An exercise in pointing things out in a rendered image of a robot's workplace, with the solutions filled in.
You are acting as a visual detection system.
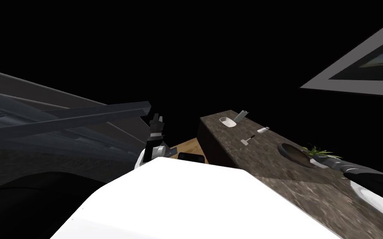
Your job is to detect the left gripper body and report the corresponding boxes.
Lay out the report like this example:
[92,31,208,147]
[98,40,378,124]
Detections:
[149,120,165,134]

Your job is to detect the white oval soap dish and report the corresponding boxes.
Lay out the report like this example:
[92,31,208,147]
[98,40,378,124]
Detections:
[219,117,237,128]

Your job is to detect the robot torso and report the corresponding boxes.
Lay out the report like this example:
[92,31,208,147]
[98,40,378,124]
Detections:
[49,152,342,239]

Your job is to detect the dark round sink basin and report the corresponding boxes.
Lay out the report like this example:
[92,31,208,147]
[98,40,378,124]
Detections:
[277,142,316,169]

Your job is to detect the green plant in white pot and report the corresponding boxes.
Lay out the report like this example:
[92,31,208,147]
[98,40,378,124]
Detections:
[302,144,343,169]

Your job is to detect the grey framed picture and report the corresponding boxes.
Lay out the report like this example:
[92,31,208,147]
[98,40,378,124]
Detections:
[299,12,383,99]

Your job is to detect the grey brush with black handle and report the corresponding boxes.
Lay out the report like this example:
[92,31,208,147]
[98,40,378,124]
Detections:
[240,134,256,146]

